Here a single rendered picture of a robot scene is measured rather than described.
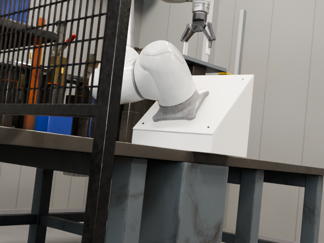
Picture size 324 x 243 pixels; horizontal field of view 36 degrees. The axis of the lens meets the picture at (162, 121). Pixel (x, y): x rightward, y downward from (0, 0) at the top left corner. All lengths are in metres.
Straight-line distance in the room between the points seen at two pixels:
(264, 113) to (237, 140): 2.75
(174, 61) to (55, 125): 0.49
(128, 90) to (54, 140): 0.62
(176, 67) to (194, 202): 0.48
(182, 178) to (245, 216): 0.66
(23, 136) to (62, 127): 0.63
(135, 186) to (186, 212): 0.24
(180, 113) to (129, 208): 0.45
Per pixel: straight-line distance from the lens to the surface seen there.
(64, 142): 1.33
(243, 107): 1.90
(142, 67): 1.82
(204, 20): 2.60
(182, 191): 1.73
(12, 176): 4.53
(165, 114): 1.89
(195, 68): 2.53
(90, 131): 2.27
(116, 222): 1.62
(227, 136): 1.81
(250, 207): 2.31
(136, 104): 2.32
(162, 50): 1.78
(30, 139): 1.25
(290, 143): 4.49
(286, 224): 4.49
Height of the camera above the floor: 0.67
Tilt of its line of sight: 4 degrees up
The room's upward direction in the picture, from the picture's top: 6 degrees clockwise
